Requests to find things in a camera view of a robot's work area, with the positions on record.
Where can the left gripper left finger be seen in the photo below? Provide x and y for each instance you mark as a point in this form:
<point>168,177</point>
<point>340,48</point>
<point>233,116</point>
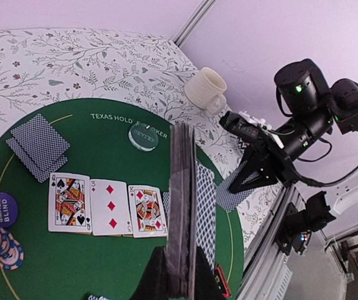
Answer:
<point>153,283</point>

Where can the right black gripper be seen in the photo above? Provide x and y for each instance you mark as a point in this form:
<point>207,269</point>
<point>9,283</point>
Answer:
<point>263,164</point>

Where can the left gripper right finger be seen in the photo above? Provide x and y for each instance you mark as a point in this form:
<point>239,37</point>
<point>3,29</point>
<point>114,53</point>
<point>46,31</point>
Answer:
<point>206,287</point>

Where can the black red triangular marker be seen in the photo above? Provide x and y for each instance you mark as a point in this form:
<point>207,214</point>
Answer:
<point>221,281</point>

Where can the blue playing card deck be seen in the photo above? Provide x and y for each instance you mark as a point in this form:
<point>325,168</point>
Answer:
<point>181,244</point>

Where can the face-down board card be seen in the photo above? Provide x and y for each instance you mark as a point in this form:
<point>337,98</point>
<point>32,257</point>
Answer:
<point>227,200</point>
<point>166,202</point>

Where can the king of diamonds card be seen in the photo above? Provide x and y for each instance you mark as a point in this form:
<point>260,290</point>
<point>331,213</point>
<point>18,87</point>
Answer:
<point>147,211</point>

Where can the three of diamonds card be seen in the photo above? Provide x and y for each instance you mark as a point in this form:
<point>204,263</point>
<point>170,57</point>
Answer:
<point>110,208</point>

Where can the queen of spades card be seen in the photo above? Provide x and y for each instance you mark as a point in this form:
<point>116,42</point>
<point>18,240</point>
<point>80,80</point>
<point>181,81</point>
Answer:
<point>69,203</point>

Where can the purple small blind button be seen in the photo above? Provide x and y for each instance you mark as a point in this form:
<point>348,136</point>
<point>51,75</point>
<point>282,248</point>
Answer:
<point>8,210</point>

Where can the dealt card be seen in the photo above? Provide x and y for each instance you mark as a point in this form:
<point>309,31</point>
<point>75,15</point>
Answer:
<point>41,141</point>
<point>95,297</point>

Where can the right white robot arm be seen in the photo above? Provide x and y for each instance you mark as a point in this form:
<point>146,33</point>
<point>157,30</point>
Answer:
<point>314,108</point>

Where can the cream ceramic mug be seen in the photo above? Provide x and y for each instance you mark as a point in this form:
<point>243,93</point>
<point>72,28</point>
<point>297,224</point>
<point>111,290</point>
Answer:
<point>206,91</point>

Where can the round green poker mat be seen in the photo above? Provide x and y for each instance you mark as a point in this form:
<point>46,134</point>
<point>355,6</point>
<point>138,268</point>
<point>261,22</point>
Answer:
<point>67,265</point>

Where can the floral patterned table cover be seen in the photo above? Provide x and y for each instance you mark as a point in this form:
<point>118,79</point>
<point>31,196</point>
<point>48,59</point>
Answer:
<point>39,67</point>

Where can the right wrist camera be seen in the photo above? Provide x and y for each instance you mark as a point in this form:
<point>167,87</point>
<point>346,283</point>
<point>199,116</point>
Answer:
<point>249,129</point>

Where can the aluminium front rail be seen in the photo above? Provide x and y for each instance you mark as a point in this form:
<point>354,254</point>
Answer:
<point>265,274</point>

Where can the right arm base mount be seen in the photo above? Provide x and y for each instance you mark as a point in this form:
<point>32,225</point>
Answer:
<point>297,226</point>

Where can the right aluminium frame post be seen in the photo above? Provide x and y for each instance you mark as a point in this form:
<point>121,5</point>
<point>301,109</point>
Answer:
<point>194,20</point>

